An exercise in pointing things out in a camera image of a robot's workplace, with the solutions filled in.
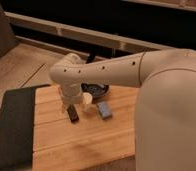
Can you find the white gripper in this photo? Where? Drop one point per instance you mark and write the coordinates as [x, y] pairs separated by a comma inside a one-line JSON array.
[[70, 96]]

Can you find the white ceramic cup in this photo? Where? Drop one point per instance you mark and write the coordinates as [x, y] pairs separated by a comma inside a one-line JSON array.
[[87, 101]]

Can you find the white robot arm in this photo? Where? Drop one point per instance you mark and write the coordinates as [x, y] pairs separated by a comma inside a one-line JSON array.
[[164, 119]]

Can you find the dark ceramic bowl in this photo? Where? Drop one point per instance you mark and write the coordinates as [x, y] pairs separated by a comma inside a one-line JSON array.
[[96, 90]]

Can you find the black remote control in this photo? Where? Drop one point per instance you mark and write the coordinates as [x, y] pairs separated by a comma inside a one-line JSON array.
[[72, 113]]

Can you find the blue sponge block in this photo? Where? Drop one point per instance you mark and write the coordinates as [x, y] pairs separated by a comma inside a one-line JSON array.
[[104, 110]]

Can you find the wooden table board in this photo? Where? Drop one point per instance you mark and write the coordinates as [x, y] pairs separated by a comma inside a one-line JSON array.
[[61, 145]]

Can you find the dark grey table mat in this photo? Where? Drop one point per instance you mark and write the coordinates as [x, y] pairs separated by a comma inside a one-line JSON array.
[[16, 126]]

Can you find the white wall rail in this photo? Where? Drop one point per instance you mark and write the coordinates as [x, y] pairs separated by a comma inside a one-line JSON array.
[[85, 35]]

